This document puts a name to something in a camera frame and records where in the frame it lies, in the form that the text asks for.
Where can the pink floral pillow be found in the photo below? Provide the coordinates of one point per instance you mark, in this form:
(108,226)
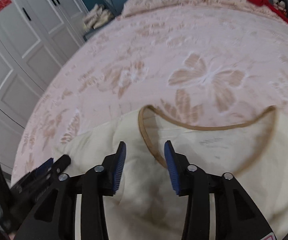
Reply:
(234,3)
(159,0)

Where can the cream garment with tan trim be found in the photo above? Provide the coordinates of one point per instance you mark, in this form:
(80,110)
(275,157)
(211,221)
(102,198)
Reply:
(246,160)

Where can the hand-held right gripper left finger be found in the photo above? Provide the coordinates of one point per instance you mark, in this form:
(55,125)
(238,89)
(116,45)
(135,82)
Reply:
(119,165)

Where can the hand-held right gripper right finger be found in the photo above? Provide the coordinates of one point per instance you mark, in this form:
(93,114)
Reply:
(170,165)

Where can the pink floral bed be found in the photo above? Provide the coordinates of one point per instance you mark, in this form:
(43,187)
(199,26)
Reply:
(159,55)

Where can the small plush toy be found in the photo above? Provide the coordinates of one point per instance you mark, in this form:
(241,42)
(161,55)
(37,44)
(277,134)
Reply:
(279,1)

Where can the red paper door sticker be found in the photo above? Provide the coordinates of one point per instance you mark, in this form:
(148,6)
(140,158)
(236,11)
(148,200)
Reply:
(3,3)

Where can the white panelled wardrobe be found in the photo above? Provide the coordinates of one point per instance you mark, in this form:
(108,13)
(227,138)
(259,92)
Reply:
(21,55)

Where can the pile of cream clothes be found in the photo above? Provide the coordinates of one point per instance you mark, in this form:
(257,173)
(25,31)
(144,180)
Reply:
(97,16)

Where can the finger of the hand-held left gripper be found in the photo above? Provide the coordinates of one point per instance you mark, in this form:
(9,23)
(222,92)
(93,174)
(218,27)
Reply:
(61,162)
(42,167)

